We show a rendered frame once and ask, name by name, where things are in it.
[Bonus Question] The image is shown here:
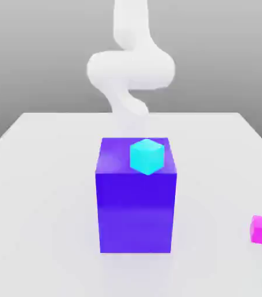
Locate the small cyan cube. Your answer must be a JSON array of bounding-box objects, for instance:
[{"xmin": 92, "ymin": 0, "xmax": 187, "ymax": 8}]
[{"xmin": 129, "ymin": 138, "xmax": 165, "ymax": 176}]

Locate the large purple box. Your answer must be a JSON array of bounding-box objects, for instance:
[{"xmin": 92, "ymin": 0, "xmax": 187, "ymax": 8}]
[{"xmin": 94, "ymin": 137, "xmax": 177, "ymax": 254}]

